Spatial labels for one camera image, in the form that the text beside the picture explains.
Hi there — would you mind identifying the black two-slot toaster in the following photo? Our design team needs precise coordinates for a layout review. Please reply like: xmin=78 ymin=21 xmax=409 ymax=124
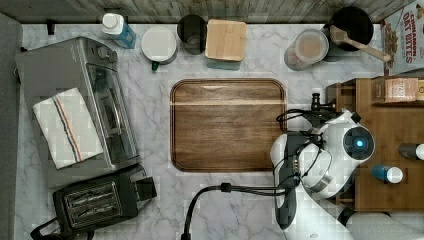
xmin=30 ymin=164 xmax=157 ymax=240

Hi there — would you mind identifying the dark bottle white cap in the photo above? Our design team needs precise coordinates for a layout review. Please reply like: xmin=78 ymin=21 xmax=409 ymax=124
xmin=398 ymin=143 xmax=424 ymax=160

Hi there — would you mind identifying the clear plastic lidded jar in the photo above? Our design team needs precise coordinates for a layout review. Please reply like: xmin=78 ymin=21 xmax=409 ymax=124
xmin=284 ymin=29 xmax=329 ymax=71

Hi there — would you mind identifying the white striped folded towel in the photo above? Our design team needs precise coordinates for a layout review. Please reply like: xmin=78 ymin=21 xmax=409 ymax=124
xmin=32 ymin=88 xmax=103 ymax=169

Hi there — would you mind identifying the black pot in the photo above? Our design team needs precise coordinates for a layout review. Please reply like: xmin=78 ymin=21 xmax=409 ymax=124
xmin=321 ymin=6 xmax=374 ymax=62

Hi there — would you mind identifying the dark glass cup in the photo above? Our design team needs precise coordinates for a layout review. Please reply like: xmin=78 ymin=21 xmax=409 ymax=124
xmin=177 ymin=15 xmax=207 ymax=55

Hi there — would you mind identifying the blue bottle white cap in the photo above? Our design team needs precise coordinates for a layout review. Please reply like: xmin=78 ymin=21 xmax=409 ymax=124
xmin=102 ymin=13 xmax=137 ymax=49

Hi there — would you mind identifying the wooden cutting board tray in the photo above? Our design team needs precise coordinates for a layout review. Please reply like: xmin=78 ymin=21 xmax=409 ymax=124
xmin=170 ymin=78 xmax=286 ymax=172

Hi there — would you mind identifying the wooden drawer cabinet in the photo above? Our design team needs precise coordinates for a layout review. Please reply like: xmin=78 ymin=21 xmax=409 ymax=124
xmin=326 ymin=78 xmax=424 ymax=212

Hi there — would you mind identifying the white lidded green mug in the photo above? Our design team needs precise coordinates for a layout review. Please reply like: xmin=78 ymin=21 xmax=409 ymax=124
xmin=141 ymin=26 xmax=177 ymax=71

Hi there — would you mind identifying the small cardboard box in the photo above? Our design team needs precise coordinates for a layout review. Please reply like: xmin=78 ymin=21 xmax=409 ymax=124
xmin=371 ymin=77 xmax=423 ymax=104

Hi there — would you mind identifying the silver toaster oven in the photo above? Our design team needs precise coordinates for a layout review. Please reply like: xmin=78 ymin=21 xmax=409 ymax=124
xmin=15 ymin=37 xmax=140 ymax=189

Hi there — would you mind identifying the blue bottle white lid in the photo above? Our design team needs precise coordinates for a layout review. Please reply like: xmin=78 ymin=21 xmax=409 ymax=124
xmin=372 ymin=164 xmax=404 ymax=184

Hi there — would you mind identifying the wooden lid container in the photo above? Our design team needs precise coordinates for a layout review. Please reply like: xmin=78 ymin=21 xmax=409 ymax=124
xmin=205 ymin=19 xmax=247 ymax=71

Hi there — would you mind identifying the cinnamon oat bites cereal box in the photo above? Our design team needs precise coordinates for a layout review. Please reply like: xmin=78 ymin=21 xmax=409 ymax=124
xmin=381 ymin=0 xmax=424 ymax=76

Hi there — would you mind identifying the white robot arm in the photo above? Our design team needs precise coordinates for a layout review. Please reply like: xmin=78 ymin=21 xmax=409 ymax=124
xmin=270 ymin=110 xmax=375 ymax=240

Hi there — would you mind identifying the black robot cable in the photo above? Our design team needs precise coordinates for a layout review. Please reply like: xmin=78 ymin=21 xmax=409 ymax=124
xmin=180 ymin=108 xmax=334 ymax=240

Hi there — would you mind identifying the wooden spoon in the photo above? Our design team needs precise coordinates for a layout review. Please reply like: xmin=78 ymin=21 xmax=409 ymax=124
xmin=329 ymin=25 xmax=391 ymax=62

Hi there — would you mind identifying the black drawer handle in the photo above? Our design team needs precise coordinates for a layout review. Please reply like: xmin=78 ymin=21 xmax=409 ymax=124
xmin=311 ymin=93 xmax=335 ymax=113

